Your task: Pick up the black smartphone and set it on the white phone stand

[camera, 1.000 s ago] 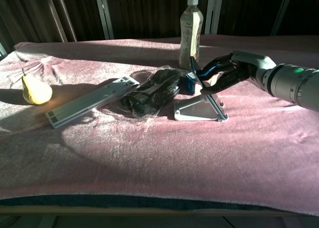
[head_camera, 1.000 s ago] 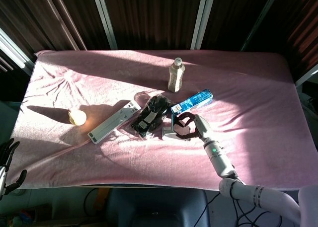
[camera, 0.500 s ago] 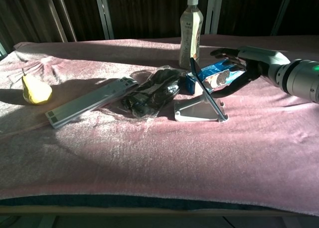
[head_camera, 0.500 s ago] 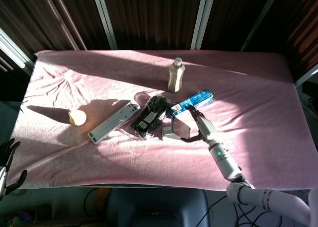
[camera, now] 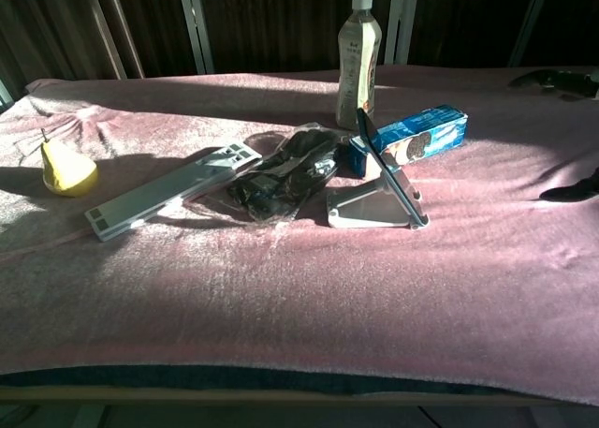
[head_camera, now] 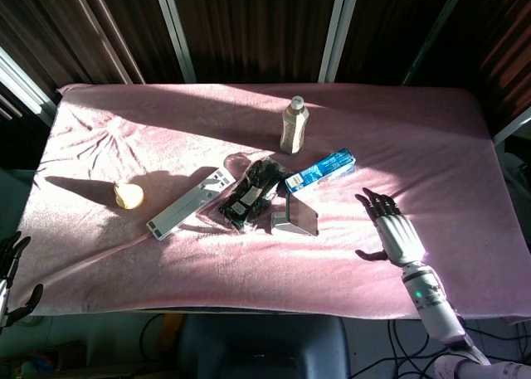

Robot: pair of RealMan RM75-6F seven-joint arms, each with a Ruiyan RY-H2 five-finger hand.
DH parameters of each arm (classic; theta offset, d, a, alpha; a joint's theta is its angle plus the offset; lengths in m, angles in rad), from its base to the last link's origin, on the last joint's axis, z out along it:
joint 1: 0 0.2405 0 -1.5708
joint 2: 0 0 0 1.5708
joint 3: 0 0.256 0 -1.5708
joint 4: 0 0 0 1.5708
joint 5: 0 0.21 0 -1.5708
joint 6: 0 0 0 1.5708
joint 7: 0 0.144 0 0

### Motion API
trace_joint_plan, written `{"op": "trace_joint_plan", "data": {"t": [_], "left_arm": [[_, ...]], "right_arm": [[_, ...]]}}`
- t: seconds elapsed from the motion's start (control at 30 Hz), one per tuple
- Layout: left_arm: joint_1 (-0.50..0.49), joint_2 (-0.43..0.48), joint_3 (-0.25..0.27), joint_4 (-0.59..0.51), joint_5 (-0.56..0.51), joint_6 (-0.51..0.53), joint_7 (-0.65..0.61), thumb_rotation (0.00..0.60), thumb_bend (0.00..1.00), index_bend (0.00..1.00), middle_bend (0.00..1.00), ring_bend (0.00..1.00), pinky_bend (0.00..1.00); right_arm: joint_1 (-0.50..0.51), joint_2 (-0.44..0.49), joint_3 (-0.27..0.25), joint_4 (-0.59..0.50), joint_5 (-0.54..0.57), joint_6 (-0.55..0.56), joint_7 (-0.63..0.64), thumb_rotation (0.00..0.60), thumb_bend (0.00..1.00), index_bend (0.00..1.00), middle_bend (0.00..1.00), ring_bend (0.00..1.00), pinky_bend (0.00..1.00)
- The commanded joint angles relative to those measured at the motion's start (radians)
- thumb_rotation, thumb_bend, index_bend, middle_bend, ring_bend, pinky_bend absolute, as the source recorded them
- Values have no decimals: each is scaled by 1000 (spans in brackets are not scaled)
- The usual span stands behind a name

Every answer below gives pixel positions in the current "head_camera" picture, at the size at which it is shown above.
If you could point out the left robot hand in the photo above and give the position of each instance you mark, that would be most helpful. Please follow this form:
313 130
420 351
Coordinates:
12 271

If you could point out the silver flat box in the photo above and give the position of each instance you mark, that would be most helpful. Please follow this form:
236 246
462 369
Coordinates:
284 221

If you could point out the dark blue chair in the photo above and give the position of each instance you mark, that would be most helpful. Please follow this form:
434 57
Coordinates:
265 346

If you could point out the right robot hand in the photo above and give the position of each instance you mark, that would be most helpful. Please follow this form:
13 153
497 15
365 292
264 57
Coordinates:
394 229

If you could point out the yellow pear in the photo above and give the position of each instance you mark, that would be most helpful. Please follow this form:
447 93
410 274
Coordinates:
129 196

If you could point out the black items in plastic bag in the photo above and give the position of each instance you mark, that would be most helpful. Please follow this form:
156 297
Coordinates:
251 194

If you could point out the milk tea bottle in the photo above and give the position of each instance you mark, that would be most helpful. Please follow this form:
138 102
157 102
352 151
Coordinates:
294 126

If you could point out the blue toothpaste box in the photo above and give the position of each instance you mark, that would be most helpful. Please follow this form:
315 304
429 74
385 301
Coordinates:
321 171

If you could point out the pink tablecloth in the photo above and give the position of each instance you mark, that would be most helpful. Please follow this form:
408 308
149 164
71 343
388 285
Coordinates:
265 196

